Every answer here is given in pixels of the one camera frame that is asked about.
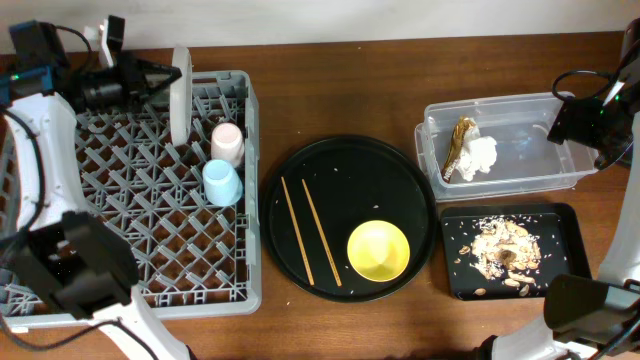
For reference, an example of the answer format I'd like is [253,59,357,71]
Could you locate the grey plate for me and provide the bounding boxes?
[169,47,192,146]

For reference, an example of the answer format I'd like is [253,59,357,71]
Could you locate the pink cup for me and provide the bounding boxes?
[211,122,245,168]

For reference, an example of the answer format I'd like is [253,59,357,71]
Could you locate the blue cup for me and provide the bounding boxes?
[202,159,243,207]

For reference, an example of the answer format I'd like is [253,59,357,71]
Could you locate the white tissue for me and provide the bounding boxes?
[455,127,497,182]

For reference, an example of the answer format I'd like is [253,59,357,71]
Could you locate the brown food wrapper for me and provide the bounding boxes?
[441,116,477,183]

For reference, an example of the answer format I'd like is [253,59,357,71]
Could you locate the rice and mushroom leftovers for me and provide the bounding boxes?
[449,214,568,297]

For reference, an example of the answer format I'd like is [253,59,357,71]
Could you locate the yellow bowl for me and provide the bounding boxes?
[347,220,411,283]

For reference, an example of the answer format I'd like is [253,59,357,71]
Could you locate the wooden chopstick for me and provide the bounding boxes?
[301,179,343,287]
[280,176,315,286]

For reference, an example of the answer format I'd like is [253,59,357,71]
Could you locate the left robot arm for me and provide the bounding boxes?
[1,15,192,359]

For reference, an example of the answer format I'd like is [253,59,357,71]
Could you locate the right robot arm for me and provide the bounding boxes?
[336,31,630,359]

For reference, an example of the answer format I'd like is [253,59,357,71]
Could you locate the grey dishwasher rack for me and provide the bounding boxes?
[0,70,263,331]

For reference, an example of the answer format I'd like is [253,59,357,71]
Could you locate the clear plastic bin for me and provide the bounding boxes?
[414,93,597,202]

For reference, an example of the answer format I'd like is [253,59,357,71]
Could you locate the black rectangular tray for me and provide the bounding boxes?
[440,203,591,301]

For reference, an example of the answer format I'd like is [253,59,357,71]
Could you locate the round black tray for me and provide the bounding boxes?
[260,135,438,303]

